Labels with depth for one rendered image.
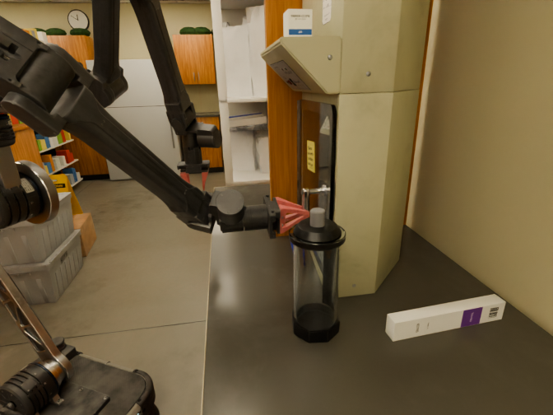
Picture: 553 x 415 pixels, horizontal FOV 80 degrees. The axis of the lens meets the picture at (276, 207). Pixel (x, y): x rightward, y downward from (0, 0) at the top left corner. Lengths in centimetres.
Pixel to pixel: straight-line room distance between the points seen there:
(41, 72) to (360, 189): 58
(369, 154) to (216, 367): 52
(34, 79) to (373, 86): 55
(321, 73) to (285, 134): 41
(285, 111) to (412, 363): 73
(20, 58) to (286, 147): 71
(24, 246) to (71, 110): 224
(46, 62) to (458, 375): 81
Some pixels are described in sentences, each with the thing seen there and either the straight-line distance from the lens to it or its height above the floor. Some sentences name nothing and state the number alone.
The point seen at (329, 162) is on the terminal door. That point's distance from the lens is 72.
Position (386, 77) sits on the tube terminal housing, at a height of 144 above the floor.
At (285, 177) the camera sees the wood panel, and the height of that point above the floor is 115.
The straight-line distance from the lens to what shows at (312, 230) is 61.
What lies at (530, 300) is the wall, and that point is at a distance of 97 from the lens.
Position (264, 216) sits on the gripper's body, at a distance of 74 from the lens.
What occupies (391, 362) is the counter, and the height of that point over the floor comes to 94.
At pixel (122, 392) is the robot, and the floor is 24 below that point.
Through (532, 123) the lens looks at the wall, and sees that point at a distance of 92.
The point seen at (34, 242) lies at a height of 49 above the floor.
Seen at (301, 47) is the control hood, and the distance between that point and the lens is 67.
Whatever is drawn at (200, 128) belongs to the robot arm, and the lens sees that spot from 107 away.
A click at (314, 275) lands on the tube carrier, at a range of 63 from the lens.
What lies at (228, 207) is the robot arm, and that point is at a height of 120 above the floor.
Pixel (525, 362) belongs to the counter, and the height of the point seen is 94.
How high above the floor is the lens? 143
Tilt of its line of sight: 21 degrees down
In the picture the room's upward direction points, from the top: 2 degrees counter-clockwise
